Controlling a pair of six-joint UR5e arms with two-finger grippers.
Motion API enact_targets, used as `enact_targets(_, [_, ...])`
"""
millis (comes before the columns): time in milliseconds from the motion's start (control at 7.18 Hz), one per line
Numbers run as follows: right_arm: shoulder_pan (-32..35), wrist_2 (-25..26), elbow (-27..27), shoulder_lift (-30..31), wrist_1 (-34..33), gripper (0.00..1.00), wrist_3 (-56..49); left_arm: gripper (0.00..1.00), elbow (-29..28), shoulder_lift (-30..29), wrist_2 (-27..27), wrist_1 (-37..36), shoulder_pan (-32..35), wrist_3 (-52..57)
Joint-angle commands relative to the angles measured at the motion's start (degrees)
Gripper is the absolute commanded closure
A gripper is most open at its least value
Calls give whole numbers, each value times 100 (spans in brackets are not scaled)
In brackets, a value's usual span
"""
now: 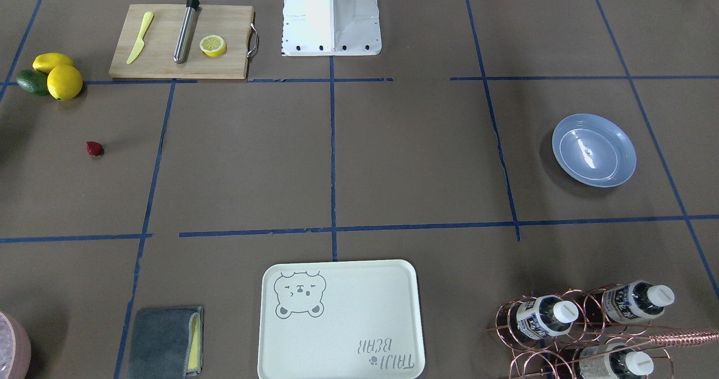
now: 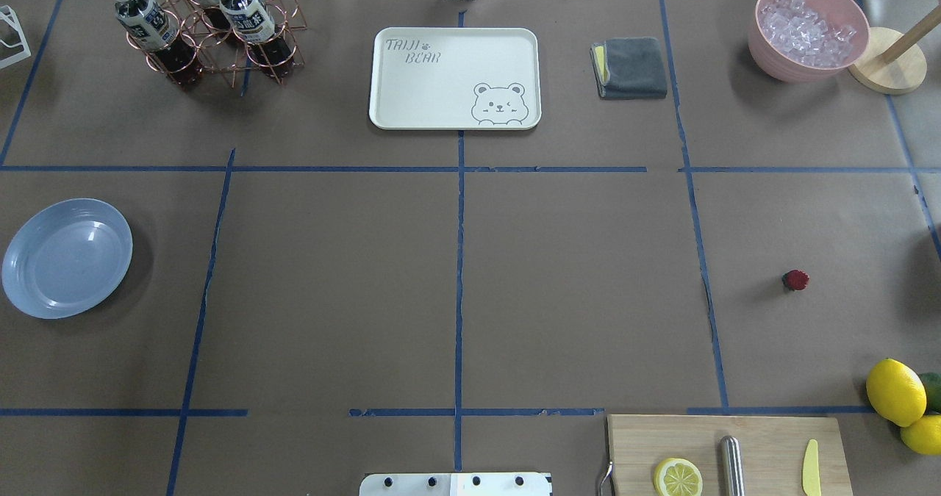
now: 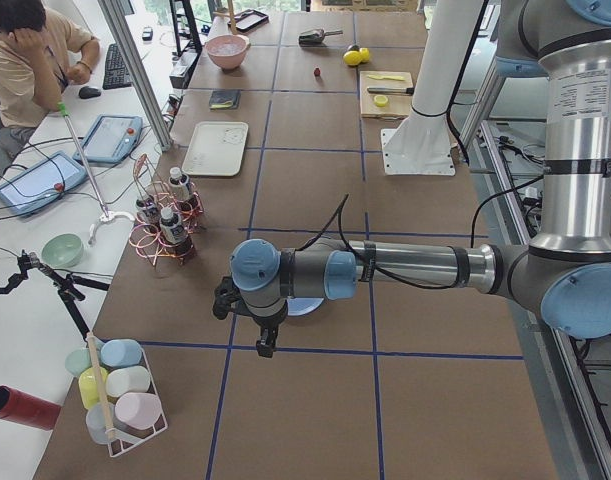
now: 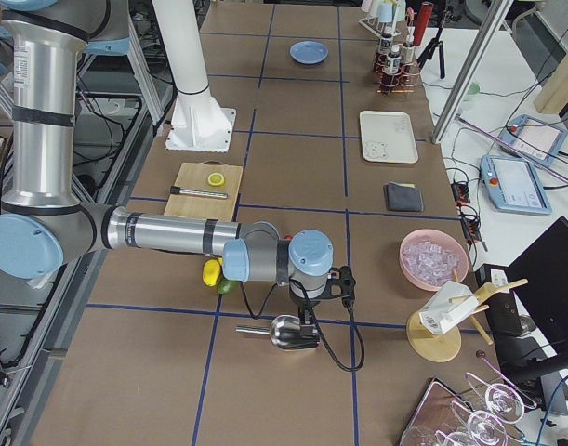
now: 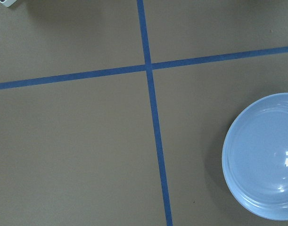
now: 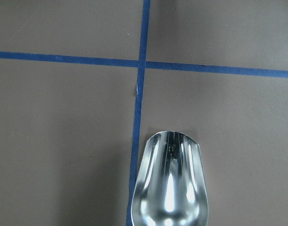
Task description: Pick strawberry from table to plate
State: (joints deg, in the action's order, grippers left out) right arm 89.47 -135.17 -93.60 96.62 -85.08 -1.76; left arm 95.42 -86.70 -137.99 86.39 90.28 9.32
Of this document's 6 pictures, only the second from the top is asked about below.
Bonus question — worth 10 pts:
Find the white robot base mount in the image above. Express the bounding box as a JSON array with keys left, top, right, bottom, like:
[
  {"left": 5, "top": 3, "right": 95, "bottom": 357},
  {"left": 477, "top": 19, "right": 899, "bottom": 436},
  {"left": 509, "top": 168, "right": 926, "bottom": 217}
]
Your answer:
[{"left": 359, "top": 472, "right": 554, "bottom": 495}]

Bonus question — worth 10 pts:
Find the wooden cup stand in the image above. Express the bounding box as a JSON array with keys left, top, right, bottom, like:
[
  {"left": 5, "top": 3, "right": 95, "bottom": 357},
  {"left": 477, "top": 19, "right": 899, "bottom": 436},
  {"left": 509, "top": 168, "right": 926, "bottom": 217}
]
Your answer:
[{"left": 849, "top": 6, "right": 940, "bottom": 95}]

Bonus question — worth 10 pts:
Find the wooden cutting board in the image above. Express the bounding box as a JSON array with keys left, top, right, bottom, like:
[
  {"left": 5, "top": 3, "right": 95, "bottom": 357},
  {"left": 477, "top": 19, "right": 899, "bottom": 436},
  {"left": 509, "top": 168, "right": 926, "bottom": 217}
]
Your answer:
[{"left": 606, "top": 414, "right": 854, "bottom": 496}]

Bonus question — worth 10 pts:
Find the white wire rack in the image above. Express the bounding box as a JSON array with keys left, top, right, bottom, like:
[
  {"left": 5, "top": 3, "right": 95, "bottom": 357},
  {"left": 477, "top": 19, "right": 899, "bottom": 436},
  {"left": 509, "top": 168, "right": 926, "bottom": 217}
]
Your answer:
[{"left": 1, "top": 6, "right": 32, "bottom": 68}]

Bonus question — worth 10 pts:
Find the pink bowl of ice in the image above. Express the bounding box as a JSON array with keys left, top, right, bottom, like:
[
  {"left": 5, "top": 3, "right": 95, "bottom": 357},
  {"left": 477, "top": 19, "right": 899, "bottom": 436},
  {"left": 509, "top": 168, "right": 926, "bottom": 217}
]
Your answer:
[{"left": 748, "top": 0, "right": 870, "bottom": 83}]

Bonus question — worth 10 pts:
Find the blue plastic plate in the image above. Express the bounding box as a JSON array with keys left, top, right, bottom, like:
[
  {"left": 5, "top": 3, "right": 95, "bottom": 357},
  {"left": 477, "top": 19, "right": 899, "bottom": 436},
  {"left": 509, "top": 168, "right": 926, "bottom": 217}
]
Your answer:
[{"left": 2, "top": 198, "right": 134, "bottom": 320}]

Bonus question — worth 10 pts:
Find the small yellow lemon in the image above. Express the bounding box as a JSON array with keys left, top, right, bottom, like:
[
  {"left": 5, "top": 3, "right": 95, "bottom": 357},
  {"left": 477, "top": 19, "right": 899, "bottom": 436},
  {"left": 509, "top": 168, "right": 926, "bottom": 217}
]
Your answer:
[{"left": 900, "top": 414, "right": 941, "bottom": 456}]

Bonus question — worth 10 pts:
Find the green lime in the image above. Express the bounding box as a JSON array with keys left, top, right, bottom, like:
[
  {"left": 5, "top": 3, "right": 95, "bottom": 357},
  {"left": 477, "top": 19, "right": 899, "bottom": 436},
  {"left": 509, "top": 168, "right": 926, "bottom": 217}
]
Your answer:
[{"left": 918, "top": 372, "right": 941, "bottom": 414}]

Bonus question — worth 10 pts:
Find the dark tea bottle left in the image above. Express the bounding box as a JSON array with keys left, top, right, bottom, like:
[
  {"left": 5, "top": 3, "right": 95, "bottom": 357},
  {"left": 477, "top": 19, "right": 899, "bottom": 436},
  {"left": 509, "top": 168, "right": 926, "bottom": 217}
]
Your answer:
[{"left": 114, "top": 0, "right": 202, "bottom": 87}]

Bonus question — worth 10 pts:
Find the copper wire bottle rack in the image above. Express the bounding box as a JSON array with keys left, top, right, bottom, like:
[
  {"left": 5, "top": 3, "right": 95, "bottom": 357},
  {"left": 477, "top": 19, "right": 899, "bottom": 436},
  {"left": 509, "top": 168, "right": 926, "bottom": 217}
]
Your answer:
[{"left": 126, "top": 0, "right": 308, "bottom": 88}]

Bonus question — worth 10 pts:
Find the dark tea bottle right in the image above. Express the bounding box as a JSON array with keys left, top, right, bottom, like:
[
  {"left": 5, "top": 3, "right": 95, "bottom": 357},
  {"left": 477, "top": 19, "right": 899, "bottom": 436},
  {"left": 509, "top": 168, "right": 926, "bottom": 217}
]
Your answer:
[{"left": 219, "top": 0, "right": 295, "bottom": 81}]

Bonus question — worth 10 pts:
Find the yellow plastic knife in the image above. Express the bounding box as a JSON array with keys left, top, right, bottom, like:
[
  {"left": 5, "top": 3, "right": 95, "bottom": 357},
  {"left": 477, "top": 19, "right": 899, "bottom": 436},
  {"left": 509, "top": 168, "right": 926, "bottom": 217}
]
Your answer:
[{"left": 802, "top": 439, "right": 821, "bottom": 496}]

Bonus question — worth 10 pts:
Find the lemon half slice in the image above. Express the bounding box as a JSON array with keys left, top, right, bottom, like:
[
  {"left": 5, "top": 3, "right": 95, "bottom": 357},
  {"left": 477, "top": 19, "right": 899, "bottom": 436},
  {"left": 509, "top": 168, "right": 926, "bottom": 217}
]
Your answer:
[{"left": 652, "top": 457, "right": 704, "bottom": 496}]

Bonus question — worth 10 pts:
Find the steel cylinder tool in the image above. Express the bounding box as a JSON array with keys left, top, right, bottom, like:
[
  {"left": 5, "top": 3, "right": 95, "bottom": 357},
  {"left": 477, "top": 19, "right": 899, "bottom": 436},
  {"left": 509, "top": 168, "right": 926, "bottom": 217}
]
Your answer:
[{"left": 720, "top": 435, "right": 745, "bottom": 495}]

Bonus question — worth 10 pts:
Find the cream bear serving tray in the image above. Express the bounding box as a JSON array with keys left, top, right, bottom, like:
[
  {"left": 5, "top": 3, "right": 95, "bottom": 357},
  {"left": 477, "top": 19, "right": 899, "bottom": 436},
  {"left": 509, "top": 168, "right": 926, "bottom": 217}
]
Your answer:
[{"left": 368, "top": 27, "right": 542, "bottom": 131}]

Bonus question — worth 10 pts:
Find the large yellow lemon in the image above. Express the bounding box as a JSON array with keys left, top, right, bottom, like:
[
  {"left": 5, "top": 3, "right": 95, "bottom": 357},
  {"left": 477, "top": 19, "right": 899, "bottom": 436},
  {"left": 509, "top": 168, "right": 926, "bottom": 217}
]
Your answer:
[{"left": 866, "top": 358, "right": 927, "bottom": 427}]

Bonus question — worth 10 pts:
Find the red strawberry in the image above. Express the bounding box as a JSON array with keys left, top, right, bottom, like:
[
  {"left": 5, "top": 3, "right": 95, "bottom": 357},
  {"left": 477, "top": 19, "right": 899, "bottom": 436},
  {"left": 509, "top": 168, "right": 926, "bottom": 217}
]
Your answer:
[{"left": 781, "top": 269, "right": 810, "bottom": 292}]

